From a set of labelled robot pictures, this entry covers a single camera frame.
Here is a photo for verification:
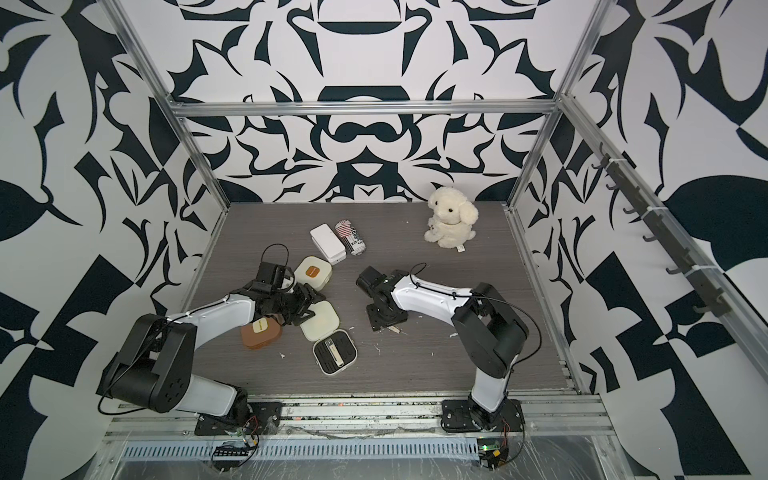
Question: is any cream nail clipper case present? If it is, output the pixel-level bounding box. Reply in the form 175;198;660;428
294;256;333;291

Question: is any brown nail clipper case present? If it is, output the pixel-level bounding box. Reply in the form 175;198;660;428
240;317;282;350

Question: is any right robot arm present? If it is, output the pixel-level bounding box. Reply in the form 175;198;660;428
356;267;530;432

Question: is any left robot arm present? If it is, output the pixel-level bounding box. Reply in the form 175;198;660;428
97;262;326;426

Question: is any white rectangular box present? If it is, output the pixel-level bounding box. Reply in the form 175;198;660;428
310;224;347;265

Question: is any flag pattern can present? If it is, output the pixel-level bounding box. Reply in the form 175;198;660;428
334;219;367;256

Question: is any white plush dog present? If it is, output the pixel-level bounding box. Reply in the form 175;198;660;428
424;187;479;253

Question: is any left electronics board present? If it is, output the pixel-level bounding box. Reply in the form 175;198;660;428
210;443;254;471

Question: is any electronics board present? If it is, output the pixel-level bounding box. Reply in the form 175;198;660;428
477;437;509;470
210;443;254;471

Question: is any right electronics board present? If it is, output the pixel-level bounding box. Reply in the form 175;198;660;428
477;437;509;470

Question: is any aluminium front rail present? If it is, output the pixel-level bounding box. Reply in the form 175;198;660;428
103;389;616;442

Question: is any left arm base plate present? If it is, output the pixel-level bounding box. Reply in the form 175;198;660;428
194;401;284;437

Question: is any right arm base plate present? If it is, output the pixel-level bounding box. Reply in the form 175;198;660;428
440;399;525;433

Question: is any wall hook rack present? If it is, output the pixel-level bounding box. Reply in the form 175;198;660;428
593;144;733;318

